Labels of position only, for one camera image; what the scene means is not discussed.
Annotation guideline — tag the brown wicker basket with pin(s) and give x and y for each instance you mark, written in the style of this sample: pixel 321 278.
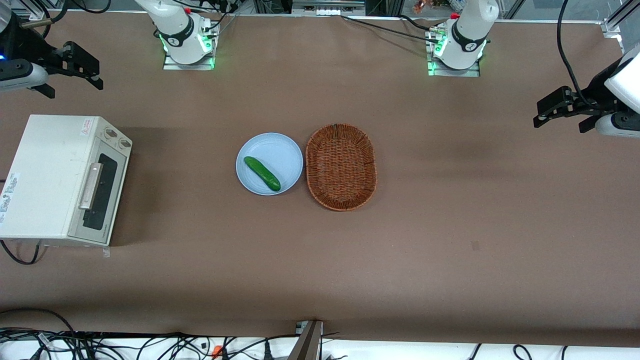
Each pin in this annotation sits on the brown wicker basket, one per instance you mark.
pixel 340 167

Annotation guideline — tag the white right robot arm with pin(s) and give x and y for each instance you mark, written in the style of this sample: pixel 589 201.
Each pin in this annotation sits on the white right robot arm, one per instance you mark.
pixel 180 30

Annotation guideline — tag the green cucumber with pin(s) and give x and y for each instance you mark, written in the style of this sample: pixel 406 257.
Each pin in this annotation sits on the green cucumber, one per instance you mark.
pixel 262 174

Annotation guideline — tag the clear tape piece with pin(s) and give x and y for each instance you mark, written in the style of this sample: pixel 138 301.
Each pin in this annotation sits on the clear tape piece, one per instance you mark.
pixel 106 252

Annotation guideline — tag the aluminium frame profile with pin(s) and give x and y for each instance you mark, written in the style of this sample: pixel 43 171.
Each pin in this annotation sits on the aluminium frame profile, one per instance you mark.
pixel 617 22

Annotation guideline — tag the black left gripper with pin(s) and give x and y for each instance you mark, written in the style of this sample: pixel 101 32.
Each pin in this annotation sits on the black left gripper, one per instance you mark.
pixel 593 96

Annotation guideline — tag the light blue plate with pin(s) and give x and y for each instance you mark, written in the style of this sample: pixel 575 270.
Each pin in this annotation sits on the light blue plate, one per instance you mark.
pixel 280 155

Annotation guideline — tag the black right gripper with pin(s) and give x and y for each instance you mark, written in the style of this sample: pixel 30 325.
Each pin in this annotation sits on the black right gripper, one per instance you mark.
pixel 31 48

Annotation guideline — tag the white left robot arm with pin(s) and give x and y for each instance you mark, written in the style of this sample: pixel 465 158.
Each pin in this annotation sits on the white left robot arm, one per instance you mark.
pixel 462 35

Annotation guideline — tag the grey camera stand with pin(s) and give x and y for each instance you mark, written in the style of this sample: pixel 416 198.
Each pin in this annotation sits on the grey camera stand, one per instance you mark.
pixel 309 342

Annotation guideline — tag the white toaster oven body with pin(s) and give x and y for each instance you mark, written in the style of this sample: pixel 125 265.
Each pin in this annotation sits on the white toaster oven body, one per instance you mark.
pixel 45 175

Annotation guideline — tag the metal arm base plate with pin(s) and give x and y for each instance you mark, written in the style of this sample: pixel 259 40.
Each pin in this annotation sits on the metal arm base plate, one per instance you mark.
pixel 450 73
pixel 172 66

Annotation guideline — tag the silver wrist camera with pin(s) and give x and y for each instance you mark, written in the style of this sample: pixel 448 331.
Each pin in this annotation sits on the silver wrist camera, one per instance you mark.
pixel 620 125
pixel 22 75

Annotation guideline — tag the white oven knob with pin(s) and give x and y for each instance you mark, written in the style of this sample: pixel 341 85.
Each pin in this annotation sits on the white oven knob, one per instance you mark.
pixel 125 143
pixel 110 133

